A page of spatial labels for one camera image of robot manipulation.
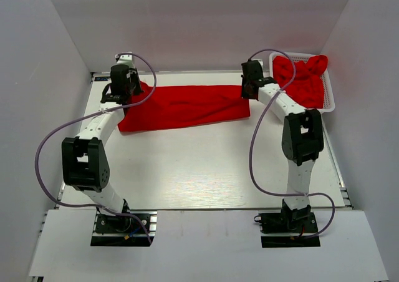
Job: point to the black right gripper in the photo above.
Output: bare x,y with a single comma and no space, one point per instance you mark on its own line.
246,92

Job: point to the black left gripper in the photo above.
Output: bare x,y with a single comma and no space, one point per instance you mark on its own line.
134,84

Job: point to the red t-shirt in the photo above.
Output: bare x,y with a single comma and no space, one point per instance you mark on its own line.
181,106

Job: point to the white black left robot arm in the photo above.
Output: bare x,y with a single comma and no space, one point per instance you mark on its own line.
84,162

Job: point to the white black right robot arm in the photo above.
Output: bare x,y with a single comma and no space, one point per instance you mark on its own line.
302,141

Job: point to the red t-shirts in basket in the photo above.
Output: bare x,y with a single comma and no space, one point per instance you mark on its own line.
307,87

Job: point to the blue label sticker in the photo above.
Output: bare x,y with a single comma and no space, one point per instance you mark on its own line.
102,79

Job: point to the white plastic basket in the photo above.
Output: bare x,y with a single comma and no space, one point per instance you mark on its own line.
329,104

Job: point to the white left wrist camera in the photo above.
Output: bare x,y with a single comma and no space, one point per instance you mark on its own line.
126,58

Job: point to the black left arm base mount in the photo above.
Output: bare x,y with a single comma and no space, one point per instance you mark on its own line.
112,231

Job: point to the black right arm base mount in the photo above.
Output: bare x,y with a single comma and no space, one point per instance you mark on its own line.
275,233

